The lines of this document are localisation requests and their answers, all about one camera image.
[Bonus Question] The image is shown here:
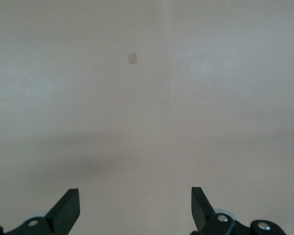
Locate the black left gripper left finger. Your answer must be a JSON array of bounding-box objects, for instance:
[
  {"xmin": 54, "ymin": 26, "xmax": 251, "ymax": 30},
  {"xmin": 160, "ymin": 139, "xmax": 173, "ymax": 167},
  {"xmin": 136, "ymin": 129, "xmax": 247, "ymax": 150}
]
[{"xmin": 3, "ymin": 188, "xmax": 81, "ymax": 235}]

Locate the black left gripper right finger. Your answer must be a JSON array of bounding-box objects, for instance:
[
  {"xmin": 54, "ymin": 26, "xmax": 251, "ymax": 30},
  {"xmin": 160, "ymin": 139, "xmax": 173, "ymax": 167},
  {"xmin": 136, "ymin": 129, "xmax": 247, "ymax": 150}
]
[{"xmin": 191, "ymin": 187, "xmax": 250, "ymax": 235}]

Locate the brown tape patch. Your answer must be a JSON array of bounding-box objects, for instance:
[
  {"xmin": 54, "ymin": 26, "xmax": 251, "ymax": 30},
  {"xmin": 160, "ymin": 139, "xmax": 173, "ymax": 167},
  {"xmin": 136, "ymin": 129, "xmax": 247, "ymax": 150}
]
[{"xmin": 126, "ymin": 52, "xmax": 139, "ymax": 66}]

